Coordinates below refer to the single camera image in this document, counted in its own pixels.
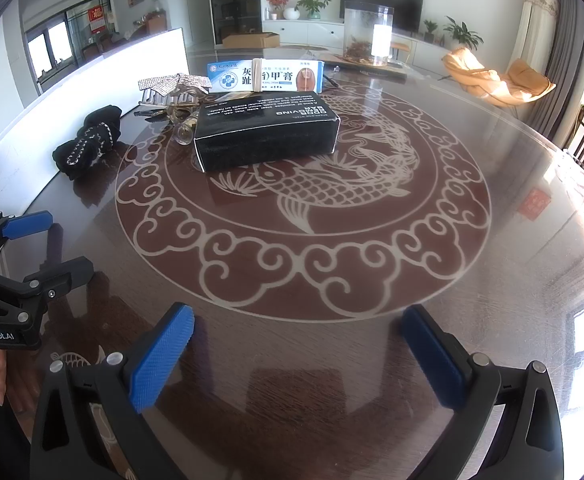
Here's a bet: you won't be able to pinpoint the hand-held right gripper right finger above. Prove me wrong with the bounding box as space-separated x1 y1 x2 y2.
399 304 565 480

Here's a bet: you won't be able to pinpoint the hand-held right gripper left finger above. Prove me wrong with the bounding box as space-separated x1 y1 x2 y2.
29 302 195 480

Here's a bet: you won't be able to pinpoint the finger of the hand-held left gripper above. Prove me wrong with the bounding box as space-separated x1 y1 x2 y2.
22 256 95 311
0 211 54 268

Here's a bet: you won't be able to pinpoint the blue and white ointment box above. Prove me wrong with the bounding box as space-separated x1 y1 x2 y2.
207 58 325 95

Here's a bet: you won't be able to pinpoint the patterned wooden desktop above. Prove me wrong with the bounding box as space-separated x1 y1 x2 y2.
0 42 584 480

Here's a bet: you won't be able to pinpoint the black rhinestone scrunchie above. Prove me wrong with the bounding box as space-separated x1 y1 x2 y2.
52 105 124 182

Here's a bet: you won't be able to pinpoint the white foam board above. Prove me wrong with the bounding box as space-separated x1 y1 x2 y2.
0 27 190 201

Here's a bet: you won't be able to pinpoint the small glass bottle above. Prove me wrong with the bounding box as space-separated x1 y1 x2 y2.
174 110 200 145

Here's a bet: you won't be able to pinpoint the dark framed glass door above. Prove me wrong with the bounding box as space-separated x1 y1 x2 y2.
22 0 118 68

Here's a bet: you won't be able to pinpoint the rhinestone bow clear hair claw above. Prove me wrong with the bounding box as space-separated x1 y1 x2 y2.
137 74 212 111

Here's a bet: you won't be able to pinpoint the red door poster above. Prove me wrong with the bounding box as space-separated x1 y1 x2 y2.
88 5 108 36

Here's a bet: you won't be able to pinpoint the black cardboard box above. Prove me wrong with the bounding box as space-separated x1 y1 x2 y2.
193 91 342 173

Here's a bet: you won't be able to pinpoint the brown cardboard box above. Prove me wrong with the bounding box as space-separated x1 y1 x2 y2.
222 31 280 50

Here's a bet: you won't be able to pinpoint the orange lounge chair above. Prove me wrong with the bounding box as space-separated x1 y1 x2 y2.
441 47 557 108

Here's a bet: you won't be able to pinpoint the dark display cabinet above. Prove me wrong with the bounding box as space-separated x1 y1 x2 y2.
207 0 264 46

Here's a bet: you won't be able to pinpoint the wooden bench stool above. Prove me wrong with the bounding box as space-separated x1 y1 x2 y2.
389 40 418 63

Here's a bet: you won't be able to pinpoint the grey curtain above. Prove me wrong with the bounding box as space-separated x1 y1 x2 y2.
524 0 584 141

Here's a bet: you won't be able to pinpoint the large leafy potted plant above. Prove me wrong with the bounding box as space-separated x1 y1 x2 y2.
442 16 484 51

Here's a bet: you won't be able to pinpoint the red flowers in vase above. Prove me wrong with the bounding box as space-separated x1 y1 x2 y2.
264 0 294 21

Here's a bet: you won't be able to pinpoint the clear plastic jar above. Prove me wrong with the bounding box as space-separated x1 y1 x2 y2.
342 4 395 67

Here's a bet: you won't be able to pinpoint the white television cabinet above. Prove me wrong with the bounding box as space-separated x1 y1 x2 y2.
262 19 453 66

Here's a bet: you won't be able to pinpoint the lace covered air conditioner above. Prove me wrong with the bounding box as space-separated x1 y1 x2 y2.
509 0 560 81

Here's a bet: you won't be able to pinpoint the black television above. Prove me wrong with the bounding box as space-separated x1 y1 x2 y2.
339 0 424 33

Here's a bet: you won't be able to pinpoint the green potted plant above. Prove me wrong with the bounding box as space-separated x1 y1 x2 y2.
296 0 332 21

